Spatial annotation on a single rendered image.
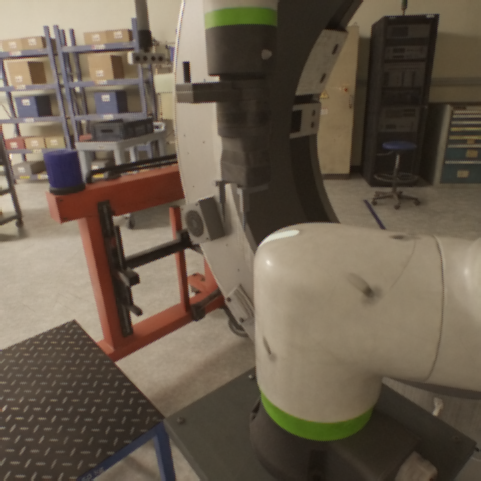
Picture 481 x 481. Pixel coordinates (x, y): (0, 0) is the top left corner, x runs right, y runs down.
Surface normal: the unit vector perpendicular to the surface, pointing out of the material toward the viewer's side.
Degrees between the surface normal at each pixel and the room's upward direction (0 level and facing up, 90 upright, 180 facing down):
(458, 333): 73
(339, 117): 90
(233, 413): 0
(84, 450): 0
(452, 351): 86
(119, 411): 0
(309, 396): 90
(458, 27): 90
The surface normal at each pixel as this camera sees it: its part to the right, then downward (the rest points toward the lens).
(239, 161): -0.79, 0.22
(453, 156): -0.12, 0.39
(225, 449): -0.04, -0.92
